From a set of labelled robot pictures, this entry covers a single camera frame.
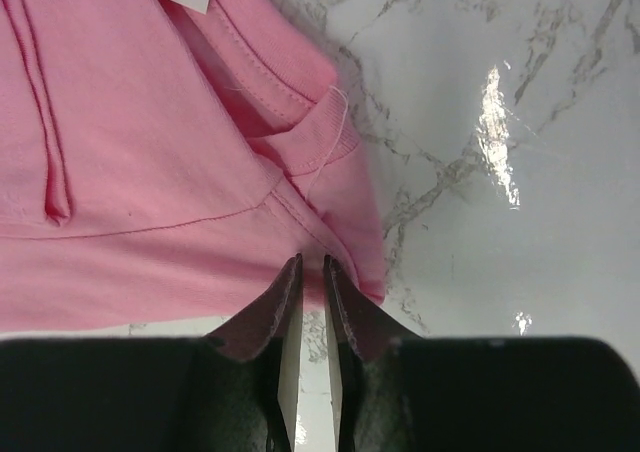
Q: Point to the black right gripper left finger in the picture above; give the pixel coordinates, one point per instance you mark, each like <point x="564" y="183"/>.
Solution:
<point x="244" y="389"/>

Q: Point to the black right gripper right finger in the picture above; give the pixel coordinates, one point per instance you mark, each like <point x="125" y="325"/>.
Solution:
<point x="373" y="384"/>

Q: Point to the pink t shirt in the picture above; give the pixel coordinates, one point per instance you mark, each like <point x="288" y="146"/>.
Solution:
<point x="161" y="164"/>

